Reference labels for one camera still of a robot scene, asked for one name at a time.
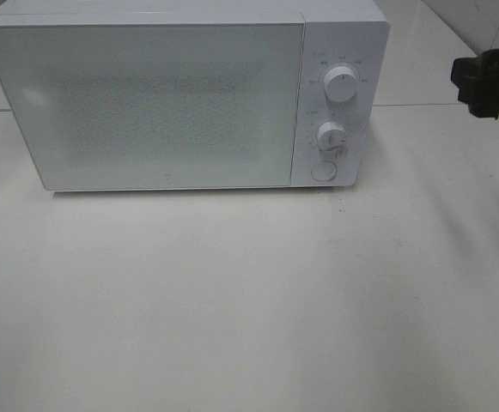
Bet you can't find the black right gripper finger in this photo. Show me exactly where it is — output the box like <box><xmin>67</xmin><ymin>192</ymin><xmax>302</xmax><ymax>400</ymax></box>
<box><xmin>451</xmin><ymin>49</ymin><xmax>499</xmax><ymax>88</ymax></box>
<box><xmin>458</xmin><ymin>86</ymin><xmax>499</xmax><ymax>119</ymax></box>

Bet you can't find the white timer knob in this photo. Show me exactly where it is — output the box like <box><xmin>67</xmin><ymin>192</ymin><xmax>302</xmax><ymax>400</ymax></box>
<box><xmin>316</xmin><ymin>121</ymin><xmax>347</xmax><ymax>152</ymax></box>

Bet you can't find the round white door button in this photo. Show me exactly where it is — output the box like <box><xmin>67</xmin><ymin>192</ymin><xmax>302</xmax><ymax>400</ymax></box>
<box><xmin>311</xmin><ymin>161</ymin><xmax>338</xmax><ymax>182</ymax></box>

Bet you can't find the white microwave door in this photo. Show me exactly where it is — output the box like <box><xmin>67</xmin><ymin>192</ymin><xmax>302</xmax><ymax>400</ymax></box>
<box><xmin>0</xmin><ymin>24</ymin><xmax>303</xmax><ymax>191</ymax></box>

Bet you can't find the upper white power knob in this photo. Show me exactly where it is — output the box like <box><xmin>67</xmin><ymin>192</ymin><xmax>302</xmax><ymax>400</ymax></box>
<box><xmin>322</xmin><ymin>63</ymin><xmax>359</xmax><ymax>103</ymax></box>

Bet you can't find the white microwave oven body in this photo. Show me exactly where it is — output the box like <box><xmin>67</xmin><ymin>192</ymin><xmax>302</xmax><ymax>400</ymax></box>
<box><xmin>0</xmin><ymin>1</ymin><xmax>390</xmax><ymax>190</ymax></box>

